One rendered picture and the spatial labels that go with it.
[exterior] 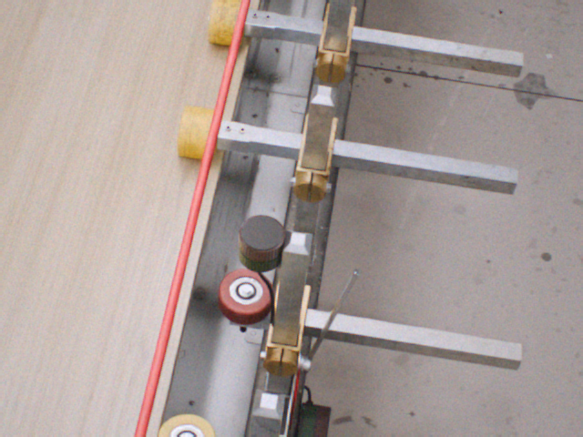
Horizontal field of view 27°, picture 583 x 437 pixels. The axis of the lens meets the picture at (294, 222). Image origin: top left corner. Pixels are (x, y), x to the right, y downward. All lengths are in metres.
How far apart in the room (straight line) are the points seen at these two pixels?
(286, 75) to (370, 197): 0.69
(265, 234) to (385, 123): 1.65
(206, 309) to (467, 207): 1.14
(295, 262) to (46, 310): 0.39
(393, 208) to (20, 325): 1.46
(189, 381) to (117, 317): 0.30
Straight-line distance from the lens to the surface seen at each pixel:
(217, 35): 2.06
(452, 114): 3.28
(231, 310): 1.78
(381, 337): 1.83
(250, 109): 2.39
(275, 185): 2.27
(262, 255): 1.59
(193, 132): 1.89
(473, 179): 1.91
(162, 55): 2.09
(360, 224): 3.01
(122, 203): 1.89
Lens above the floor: 2.42
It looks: 54 degrees down
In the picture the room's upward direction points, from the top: 7 degrees clockwise
